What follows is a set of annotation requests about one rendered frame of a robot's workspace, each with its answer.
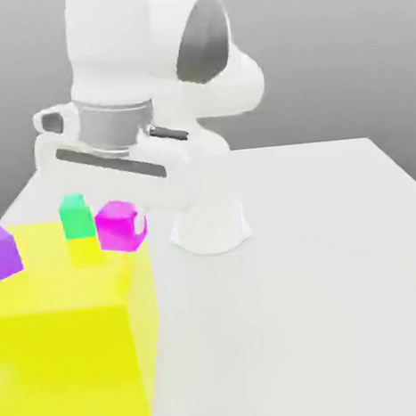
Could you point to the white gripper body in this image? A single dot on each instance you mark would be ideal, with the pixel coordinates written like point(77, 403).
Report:
point(177, 182)

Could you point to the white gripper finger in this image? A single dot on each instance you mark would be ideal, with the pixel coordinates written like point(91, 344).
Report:
point(140, 221)

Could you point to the small magenta cube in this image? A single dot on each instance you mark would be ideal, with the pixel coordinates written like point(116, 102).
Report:
point(115, 227)

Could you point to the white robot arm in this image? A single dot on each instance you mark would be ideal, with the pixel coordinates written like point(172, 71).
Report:
point(113, 41)

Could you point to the small green cube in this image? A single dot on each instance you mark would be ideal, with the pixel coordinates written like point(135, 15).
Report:
point(76, 220)

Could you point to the large yellow box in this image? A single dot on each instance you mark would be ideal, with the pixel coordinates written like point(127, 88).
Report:
point(65, 365)

